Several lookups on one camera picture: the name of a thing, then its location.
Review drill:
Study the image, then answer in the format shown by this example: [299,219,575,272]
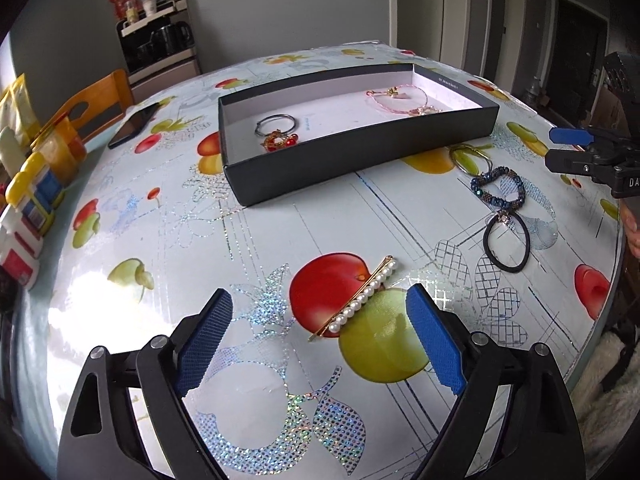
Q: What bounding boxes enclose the black hair tie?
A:
[482,210,533,276]

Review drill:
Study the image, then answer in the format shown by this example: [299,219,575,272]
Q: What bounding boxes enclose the blue bead bracelet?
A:
[470,164,527,213]

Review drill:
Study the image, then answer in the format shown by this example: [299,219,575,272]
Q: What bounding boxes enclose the thin dark hoop bangle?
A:
[448,144,494,177]

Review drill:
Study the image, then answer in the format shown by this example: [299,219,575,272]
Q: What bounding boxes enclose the pink cord bracelet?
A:
[365,84,443,118]

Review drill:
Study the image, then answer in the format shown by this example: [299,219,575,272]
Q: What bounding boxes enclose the pearl bar hair clip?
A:
[305,252,399,341]

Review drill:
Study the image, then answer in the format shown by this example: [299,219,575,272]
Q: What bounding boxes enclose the red bead brooch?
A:
[262,129,298,153]

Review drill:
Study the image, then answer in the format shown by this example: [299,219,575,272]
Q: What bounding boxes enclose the silver black bangle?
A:
[254,113,298,138]

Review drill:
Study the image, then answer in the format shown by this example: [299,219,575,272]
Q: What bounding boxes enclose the white red pill bottle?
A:
[1,205,43,258]
[1,229,39,290]

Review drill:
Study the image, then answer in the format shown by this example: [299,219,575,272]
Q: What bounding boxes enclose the fruit pattern tablecloth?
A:
[13,42,623,479]

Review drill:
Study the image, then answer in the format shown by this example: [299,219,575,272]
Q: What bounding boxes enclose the yellow cap blue bottle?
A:
[6,171,54,236]
[21,152,64,209]

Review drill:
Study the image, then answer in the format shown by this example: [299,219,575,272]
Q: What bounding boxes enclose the black shallow cardboard box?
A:
[218,64,499,206]

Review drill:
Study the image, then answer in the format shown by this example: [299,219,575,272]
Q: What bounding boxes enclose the amber honey jar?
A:
[32,115,87,188]

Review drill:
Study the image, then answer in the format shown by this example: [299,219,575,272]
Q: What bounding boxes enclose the black smartphone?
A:
[107,102,160,150]

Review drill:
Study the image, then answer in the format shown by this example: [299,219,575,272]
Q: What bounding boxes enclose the yellow snack bag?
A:
[0,74,41,148]

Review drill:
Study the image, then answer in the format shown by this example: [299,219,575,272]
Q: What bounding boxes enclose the wooden chair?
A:
[40,68,134,142]

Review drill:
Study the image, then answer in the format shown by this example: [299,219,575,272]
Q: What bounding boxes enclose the black water dispenser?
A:
[116,0,202,102]

